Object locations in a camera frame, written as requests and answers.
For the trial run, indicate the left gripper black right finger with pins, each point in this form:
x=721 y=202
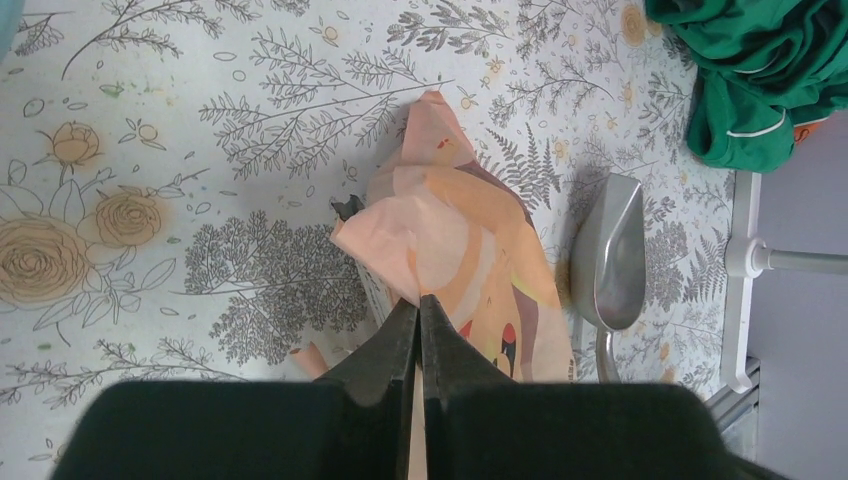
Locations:
x=456 y=379

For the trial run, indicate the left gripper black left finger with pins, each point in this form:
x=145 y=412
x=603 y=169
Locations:
x=369 y=436

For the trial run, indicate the pink cat litter bag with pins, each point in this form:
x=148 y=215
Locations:
x=436 y=223

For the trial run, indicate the silver metal scoop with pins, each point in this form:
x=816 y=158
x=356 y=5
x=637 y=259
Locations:
x=608 y=267

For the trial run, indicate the floral patterned table mat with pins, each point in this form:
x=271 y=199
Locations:
x=168 y=170

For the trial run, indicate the white pipe rack stand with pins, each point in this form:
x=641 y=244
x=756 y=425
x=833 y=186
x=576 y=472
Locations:
x=747 y=256

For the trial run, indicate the green cloth garment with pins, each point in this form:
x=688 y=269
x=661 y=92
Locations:
x=766 y=68

